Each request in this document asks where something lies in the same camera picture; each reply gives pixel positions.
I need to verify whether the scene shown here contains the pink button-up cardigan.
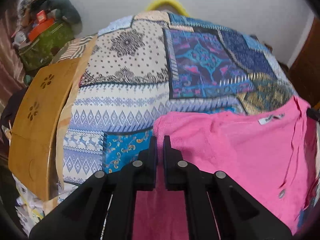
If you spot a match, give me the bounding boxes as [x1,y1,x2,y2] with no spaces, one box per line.
[131,95,318,240]

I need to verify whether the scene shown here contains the pile of patterned clothes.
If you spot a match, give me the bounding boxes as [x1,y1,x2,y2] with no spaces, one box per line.
[18,0,61,18]

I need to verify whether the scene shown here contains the brown wooden door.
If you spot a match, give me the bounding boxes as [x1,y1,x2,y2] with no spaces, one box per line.
[289,18,320,109]

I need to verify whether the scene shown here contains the scattered papers beside bed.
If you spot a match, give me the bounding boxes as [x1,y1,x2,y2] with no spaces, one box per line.
[12,174,58,236]

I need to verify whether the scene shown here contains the pink beige striped curtain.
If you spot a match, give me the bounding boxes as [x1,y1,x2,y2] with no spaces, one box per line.
[0,5,25,112]

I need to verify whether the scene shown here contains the patchwork patterned bedspread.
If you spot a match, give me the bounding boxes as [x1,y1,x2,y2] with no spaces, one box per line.
[56,11,295,202]

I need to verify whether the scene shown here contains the green fabric storage box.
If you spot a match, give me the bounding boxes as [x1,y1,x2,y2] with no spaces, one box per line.
[18,21,74,72]

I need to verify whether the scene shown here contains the orange box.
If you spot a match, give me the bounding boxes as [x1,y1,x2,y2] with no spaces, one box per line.
[28,10,55,42]

